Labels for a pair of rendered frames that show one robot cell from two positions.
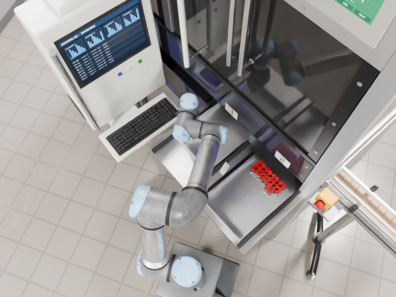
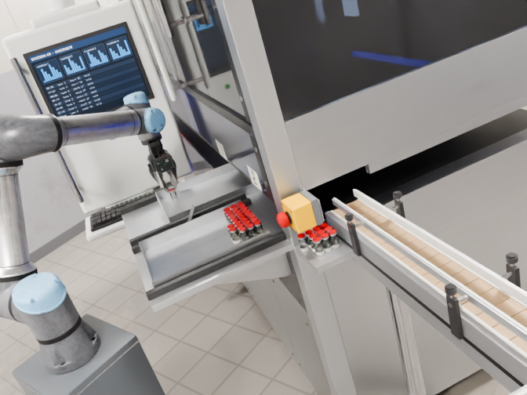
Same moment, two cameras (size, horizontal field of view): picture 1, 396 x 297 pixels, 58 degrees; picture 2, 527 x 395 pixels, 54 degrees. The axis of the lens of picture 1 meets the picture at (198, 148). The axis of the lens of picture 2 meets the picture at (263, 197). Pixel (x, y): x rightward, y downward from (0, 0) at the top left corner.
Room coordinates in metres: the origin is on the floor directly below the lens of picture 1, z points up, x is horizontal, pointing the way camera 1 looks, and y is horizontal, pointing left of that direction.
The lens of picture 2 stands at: (-0.67, -0.90, 1.60)
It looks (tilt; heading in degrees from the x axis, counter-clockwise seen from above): 25 degrees down; 22
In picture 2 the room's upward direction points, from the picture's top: 17 degrees counter-clockwise
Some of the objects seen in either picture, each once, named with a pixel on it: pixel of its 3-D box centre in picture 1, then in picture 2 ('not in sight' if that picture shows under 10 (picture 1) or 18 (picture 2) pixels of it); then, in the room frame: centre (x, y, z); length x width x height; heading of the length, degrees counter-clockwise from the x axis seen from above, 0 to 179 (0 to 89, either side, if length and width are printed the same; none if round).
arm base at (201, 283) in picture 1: (188, 274); (65, 338); (0.17, 0.09, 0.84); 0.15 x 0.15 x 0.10
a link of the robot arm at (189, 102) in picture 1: (189, 106); (139, 110); (0.80, 0.02, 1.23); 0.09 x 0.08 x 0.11; 162
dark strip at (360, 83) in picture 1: (324, 138); (228, 51); (0.52, -0.44, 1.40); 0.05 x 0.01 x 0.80; 36
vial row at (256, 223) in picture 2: (271, 175); (250, 219); (0.58, -0.34, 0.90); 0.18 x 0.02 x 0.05; 36
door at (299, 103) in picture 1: (293, 84); (198, 5); (0.68, -0.34, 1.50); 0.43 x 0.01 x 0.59; 36
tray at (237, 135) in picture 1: (217, 133); (208, 190); (0.83, -0.10, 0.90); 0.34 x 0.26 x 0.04; 126
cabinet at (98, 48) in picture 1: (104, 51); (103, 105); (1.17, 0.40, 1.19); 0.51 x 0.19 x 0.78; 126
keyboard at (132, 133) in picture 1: (142, 125); (137, 204); (0.96, 0.29, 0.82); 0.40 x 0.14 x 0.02; 124
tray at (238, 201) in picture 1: (247, 196); (202, 241); (0.49, -0.21, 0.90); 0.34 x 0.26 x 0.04; 126
